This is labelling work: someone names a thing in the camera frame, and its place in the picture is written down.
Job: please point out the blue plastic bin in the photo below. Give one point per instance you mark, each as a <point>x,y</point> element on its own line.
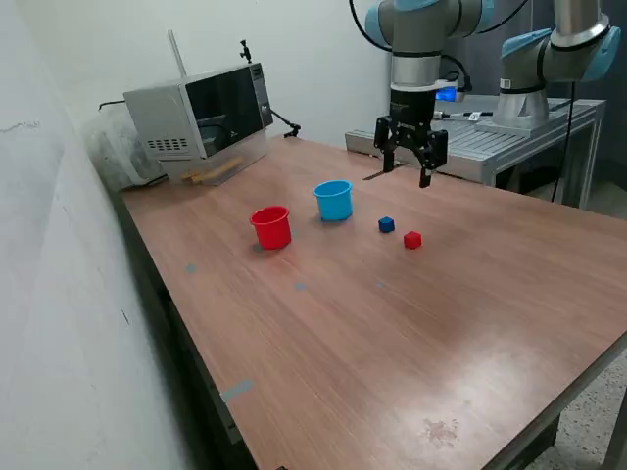
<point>334,203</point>

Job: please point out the red plastic bin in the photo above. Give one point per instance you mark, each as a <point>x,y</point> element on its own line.
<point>271,230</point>

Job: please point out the grey UR5e robot arm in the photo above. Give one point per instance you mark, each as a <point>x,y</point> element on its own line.
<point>421,29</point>

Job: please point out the short wooden block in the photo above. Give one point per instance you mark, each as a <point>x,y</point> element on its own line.
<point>188,178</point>

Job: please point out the clear plastic bag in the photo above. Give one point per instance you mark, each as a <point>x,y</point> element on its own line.
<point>110,152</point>

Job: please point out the aluminium robot mounting plate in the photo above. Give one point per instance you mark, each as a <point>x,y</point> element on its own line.
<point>490,126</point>

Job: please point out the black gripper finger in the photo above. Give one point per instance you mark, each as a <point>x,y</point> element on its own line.
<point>384,142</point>
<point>437,149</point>

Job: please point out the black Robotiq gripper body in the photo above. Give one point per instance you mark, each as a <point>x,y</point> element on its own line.
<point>411,112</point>

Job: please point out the long blue tape strip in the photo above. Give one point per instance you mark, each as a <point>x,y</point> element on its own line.
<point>236,390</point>

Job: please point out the black clamp mount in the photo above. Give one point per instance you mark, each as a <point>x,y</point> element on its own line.
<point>245,49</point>

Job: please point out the blue lit wrist camera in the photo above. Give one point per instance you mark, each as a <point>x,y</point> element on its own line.
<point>448,94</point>

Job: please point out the silver microwave oven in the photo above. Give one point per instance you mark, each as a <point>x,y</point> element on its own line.
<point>161,112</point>

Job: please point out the long wooden stick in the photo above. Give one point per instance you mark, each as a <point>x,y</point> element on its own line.
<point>220,169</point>

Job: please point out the clear acrylic box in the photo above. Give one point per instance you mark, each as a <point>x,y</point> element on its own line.
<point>247,152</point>

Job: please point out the dark grey curtain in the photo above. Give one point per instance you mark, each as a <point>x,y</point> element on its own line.
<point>485,63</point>

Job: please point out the aluminium slotted robot stand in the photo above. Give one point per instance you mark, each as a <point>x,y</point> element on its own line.
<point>470,142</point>

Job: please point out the red cube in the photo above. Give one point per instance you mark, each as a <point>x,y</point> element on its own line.
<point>412,240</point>

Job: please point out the white warning tag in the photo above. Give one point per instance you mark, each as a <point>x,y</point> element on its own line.
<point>474,116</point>

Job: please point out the blue cube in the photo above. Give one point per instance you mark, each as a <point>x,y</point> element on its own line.
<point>386,225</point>

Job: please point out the dark strip on table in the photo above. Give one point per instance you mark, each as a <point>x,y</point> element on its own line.
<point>374,174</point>

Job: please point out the clear plastic rod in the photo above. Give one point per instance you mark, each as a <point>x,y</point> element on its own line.
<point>177,54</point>

